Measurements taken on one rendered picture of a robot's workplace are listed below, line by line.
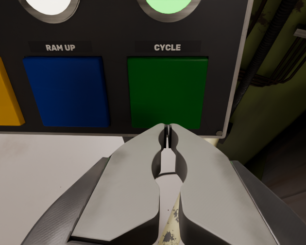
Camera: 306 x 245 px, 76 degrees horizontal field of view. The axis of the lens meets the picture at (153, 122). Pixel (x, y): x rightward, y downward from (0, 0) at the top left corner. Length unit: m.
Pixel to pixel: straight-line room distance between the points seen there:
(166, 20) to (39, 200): 1.28
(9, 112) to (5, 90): 0.03
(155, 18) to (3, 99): 0.18
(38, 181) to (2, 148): 0.38
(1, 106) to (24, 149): 1.29
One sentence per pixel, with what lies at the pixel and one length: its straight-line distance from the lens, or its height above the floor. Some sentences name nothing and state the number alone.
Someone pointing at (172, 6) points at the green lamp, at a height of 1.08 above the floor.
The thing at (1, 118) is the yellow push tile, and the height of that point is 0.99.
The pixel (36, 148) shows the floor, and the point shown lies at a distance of 1.51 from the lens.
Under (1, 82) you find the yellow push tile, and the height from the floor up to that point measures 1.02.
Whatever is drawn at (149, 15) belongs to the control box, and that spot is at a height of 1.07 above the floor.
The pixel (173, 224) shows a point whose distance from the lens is 0.53.
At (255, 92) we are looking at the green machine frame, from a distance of 0.59.
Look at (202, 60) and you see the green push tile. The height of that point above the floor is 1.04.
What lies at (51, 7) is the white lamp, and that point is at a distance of 0.21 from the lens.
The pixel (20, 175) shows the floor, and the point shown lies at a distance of 1.48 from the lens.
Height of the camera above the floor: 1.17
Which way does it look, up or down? 59 degrees down
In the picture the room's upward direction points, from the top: 4 degrees counter-clockwise
